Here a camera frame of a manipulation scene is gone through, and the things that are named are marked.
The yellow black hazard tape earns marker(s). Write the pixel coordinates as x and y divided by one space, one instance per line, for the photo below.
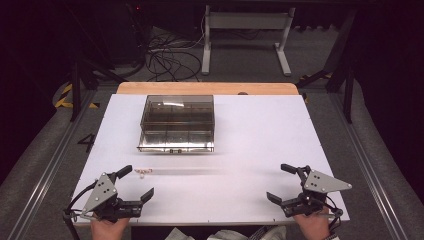
65 98

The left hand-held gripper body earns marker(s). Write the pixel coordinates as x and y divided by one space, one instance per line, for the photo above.
100 193

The black metal stand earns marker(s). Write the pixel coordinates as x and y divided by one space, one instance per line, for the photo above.
346 76

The small pale beaded jewellery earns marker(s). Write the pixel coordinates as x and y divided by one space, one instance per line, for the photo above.
143 171

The person's pale clothing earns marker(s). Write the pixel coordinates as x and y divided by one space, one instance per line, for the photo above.
230 235

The clear smoky plastic drawer box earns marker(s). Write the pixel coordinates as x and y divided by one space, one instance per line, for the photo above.
176 123

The person's left hand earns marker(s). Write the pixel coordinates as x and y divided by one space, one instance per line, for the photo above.
106 230

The person's right hand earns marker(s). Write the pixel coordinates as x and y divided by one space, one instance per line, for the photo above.
313 226

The aluminium floor rail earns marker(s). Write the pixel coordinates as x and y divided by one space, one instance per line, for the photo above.
366 166
50 166

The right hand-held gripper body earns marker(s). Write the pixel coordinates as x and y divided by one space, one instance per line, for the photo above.
320 183

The white table cover board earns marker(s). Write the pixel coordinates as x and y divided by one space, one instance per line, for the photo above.
253 146

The black tripod stand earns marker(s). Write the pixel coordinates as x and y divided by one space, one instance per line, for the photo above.
77 83

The white metal stand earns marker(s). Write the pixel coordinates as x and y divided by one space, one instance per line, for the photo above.
246 20

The wooden table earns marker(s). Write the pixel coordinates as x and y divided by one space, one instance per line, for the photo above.
206 88

